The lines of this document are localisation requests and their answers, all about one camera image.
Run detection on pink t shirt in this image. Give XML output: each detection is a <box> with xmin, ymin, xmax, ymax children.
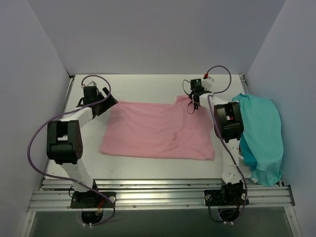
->
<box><xmin>100</xmin><ymin>96</ymin><xmax>215</xmax><ymax>160</ymax></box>

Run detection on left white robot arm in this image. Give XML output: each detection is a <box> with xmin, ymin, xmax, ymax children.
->
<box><xmin>46</xmin><ymin>85</ymin><xmax>118</xmax><ymax>207</ymax></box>

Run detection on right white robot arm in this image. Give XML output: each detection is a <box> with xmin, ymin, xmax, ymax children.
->
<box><xmin>189</xmin><ymin>78</ymin><xmax>244</xmax><ymax>204</ymax></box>

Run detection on teal t shirt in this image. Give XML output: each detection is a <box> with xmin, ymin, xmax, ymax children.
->
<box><xmin>232</xmin><ymin>93</ymin><xmax>284</xmax><ymax>187</ymax></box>

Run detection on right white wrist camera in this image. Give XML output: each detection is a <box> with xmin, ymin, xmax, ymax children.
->
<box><xmin>201</xmin><ymin>73</ymin><xmax>214</xmax><ymax>91</ymax></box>

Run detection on black thin cable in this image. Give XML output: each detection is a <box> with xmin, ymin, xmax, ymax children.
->
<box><xmin>182</xmin><ymin>79</ymin><xmax>200</xmax><ymax>115</ymax></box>

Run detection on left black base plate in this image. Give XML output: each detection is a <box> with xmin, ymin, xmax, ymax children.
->
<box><xmin>70</xmin><ymin>191</ymin><xmax>116</xmax><ymax>209</ymax></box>

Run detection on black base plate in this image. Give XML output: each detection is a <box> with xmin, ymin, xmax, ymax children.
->
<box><xmin>203</xmin><ymin>189</ymin><xmax>245</xmax><ymax>206</ymax></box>
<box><xmin>70</xmin><ymin>191</ymin><xmax>116</xmax><ymax>209</ymax></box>

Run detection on aluminium mounting rail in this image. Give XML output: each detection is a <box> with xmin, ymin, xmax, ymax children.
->
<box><xmin>28</xmin><ymin>179</ymin><xmax>295</xmax><ymax>212</ymax></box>

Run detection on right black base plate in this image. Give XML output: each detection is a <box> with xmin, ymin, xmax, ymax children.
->
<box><xmin>203</xmin><ymin>189</ymin><xmax>245</xmax><ymax>206</ymax></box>

